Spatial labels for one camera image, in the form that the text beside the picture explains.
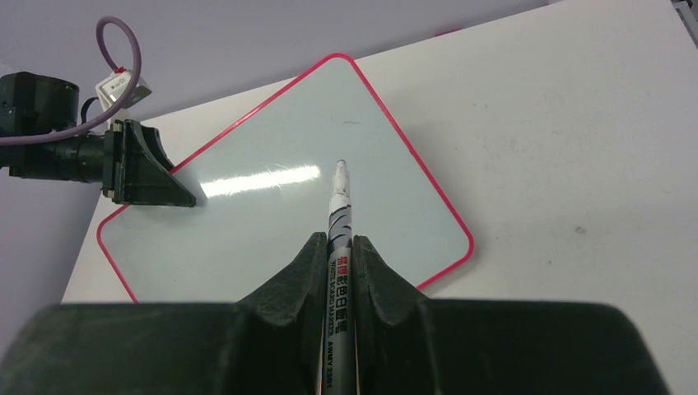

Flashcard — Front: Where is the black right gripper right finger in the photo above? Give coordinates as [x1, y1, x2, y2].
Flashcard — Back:
[352, 236, 669, 394]

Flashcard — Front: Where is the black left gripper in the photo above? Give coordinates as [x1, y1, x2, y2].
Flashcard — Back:
[101, 120, 196, 207]

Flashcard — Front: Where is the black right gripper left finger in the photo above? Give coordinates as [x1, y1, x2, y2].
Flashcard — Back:
[1, 232, 327, 394]

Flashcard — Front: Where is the black whiteboard marker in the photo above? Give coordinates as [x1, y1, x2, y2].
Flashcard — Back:
[321, 160, 356, 394]

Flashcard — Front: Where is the red framed whiteboard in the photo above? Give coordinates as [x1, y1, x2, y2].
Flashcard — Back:
[96, 53, 474, 302]

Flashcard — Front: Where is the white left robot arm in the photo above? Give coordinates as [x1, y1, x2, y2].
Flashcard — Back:
[1, 72, 196, 207]

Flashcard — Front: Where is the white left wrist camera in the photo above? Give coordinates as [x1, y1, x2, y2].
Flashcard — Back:
[95, 67, 152, 120]

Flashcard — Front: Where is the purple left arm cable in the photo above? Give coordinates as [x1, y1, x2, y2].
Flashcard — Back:
[0, 16, 143, 147]

